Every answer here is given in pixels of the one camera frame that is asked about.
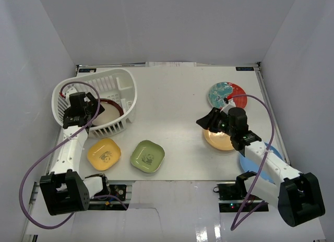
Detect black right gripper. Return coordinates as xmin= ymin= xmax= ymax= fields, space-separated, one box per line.
xmin=196 ymin=107 xmax=235 ymax=137

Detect dark red rimmed plate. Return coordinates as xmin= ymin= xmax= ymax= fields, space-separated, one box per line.
xmin=91 ymin=99 xmax=124 ymax=127

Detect red and teal floral plate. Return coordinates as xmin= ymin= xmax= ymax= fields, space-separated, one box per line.
xmin=207 ymin=82 xmax=246 ymax=109

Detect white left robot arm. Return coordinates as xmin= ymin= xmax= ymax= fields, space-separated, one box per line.
xmin=40 ymin=92 xmax=110 ymax=215

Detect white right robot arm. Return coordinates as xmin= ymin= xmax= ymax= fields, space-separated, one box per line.
xmin=196 ymin=107 xmax=325 ymax=227

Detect white plastic dish bin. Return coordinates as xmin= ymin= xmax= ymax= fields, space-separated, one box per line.
xmin=51 ymin=67 xmax=137 ymax=139

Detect pale orange round plate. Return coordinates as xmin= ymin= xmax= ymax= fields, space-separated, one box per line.
xmin=203 ymin=130 xmax=234 ymax=151

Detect yellow square panda dish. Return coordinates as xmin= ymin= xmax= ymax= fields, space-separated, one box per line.
xmin=87 ymin=138 xmax=122 ymax=171

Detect light blue plate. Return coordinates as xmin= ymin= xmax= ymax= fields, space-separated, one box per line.
xmin=239 ymin=146 xmax=283 ymax=184

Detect green square panda dish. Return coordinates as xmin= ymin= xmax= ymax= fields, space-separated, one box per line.
xmin=130 ymin=140 xmax=165 ymax=173

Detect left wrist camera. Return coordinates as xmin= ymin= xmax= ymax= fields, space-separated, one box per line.
xmin=59 ymin=87 xmax=78 ymax=100

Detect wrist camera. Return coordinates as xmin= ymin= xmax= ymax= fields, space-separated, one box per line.
xmin=59 ymin=87 xmax=78 ymax=100
xmin=221 ymin=98 xmax=236 ymax=113

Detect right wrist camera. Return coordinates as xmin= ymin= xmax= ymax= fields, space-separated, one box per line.
xmin=221 ymin=98 xmax=236 ymax=113

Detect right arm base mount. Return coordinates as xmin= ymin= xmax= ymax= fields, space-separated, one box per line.
xmin=213 ymin=181 xmax=262 ymax=213

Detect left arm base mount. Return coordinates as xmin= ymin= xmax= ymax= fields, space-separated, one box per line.
xmin=88 ymin=184 xmax=132 ymax=211

